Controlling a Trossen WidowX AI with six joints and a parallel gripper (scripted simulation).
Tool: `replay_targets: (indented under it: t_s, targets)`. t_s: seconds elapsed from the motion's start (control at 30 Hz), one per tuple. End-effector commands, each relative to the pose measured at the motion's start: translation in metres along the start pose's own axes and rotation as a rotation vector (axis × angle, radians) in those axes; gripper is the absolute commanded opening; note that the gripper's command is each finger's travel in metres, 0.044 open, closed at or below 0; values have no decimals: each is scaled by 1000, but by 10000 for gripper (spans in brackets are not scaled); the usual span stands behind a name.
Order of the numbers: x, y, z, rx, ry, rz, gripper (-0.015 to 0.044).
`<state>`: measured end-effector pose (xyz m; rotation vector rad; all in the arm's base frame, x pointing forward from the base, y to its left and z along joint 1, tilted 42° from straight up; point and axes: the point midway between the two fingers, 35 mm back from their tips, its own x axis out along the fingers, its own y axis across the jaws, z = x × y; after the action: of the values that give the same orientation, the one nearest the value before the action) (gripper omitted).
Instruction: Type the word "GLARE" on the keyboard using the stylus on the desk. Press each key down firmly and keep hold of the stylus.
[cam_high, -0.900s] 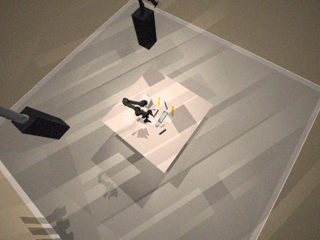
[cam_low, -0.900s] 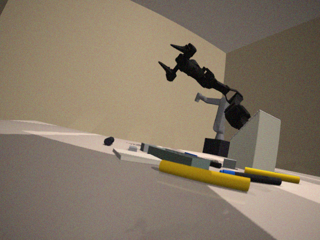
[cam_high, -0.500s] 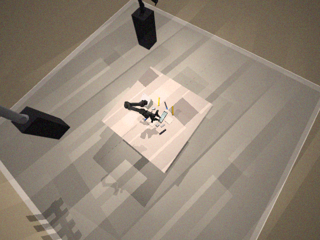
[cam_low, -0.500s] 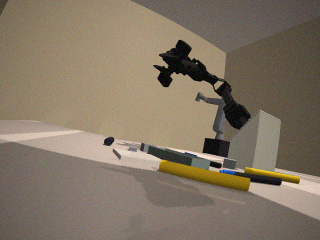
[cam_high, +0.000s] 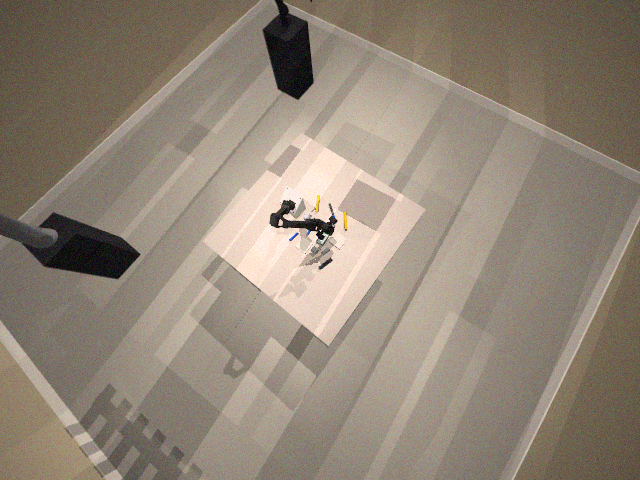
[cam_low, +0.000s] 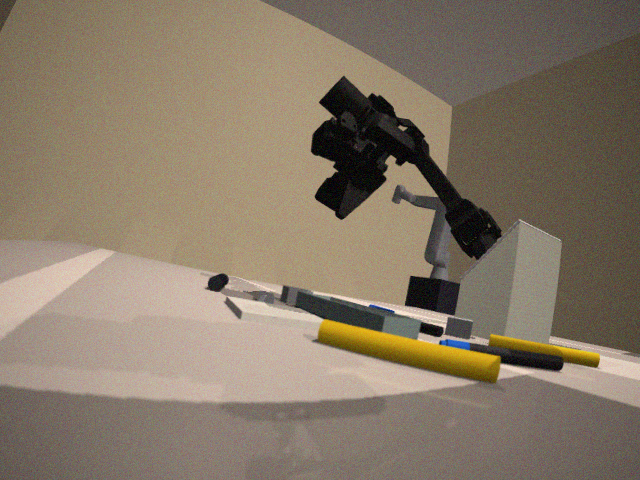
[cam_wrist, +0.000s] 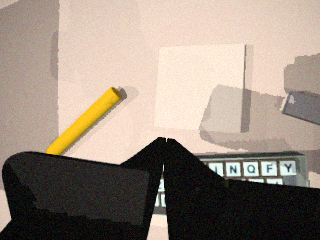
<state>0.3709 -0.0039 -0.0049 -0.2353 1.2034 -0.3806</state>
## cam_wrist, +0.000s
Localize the keyboard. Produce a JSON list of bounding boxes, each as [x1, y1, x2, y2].
[[152, 151, 309, 217]]

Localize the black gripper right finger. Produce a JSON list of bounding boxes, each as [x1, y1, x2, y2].
[[163, 138, 320, 240]]

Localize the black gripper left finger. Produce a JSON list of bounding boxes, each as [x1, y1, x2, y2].
[[2, 137, 167, 240]]

